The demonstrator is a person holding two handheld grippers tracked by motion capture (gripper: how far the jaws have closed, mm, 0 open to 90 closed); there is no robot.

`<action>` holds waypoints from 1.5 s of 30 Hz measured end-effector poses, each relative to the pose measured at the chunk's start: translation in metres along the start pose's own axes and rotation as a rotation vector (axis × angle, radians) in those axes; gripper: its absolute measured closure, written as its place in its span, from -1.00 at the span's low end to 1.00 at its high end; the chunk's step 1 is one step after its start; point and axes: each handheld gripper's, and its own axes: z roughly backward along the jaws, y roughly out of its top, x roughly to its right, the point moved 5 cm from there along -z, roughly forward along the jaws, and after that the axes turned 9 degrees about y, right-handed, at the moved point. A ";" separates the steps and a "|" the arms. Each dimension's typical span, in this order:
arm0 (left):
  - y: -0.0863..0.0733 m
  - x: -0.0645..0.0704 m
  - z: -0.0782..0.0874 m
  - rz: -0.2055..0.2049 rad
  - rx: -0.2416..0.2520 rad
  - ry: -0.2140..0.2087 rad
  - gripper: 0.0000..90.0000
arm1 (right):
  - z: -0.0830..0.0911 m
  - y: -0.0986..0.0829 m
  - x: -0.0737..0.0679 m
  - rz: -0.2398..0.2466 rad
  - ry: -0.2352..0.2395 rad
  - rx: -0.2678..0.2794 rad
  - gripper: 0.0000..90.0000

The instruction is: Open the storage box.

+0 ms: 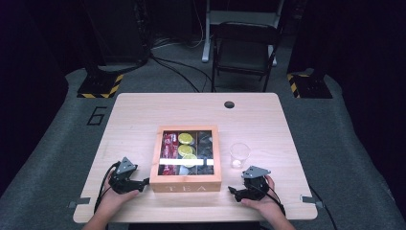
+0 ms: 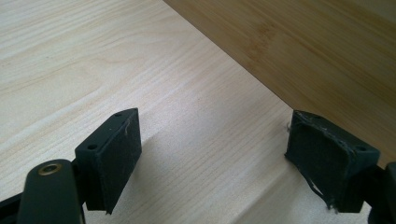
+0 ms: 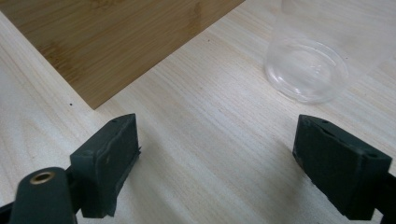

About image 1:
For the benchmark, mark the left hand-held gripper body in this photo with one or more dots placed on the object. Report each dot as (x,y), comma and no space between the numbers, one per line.
(123,180)

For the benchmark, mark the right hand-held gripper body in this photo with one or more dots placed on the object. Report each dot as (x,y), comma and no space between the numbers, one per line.
(257,187)

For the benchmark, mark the wooden tea box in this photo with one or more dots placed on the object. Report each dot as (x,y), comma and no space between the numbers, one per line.
(185,183)

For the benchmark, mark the person's right hand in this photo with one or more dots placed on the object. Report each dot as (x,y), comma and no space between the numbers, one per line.
(266,204)

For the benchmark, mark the person's left hand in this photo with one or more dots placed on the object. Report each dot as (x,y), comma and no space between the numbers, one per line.
(111,199)

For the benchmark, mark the clear plastic cup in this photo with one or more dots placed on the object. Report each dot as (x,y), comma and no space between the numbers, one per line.
(239,155)

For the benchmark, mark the red tea packets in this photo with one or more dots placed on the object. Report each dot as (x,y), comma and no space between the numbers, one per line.
(169,150)

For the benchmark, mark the grey tape strip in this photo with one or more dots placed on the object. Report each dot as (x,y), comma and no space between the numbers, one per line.
(79,202)
(312,200)

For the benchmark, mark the yellow round tea packet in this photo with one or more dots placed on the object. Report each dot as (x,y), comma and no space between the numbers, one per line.
(185,138)
(185,150)
(190,158)

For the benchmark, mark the dark tea packets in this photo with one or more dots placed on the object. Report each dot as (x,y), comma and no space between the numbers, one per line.
(205,145)

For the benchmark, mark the black yellow striped stand base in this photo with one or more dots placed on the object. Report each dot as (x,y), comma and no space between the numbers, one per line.
(102,86)
(309,86)

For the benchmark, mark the black folding chair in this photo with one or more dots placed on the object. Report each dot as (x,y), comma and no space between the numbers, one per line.
(244,48)

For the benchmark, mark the black equipment rack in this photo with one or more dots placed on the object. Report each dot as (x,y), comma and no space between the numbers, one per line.
(121,32)

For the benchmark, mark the white desk frame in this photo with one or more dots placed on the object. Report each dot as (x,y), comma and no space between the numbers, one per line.
(207,38)

